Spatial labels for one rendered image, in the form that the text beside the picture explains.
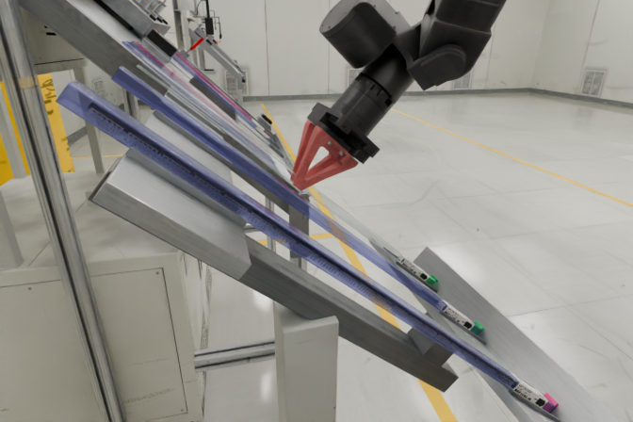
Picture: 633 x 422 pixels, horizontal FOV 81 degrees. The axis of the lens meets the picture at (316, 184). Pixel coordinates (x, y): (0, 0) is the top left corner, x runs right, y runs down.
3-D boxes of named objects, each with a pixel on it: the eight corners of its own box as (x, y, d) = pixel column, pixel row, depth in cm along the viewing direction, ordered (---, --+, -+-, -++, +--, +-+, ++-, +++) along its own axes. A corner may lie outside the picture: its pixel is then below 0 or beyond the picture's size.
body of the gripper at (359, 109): (332, 127, 40) (378, 73, 40) (307, 111, 49) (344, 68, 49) (371, 163, 43) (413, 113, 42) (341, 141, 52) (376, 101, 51)
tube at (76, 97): (538, 402, 40) (545, 395, 40) (549, 414, 39) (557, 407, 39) (64, 97, 18) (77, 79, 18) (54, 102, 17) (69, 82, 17)
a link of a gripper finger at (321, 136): (279, 178, 43) (332, 114, 42) (268, 160, 49) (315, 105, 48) (321, 209, 46) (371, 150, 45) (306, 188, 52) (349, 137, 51)
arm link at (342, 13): (472, 70, 38) (468, 23, 43) (410, -22, 32) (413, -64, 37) (376, 118, 45) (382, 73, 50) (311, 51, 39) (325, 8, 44)
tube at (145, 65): (427, 282, 60) (431, 277, 60) (431, 287, 59) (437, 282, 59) (137, 65, 38) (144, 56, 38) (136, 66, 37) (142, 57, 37)
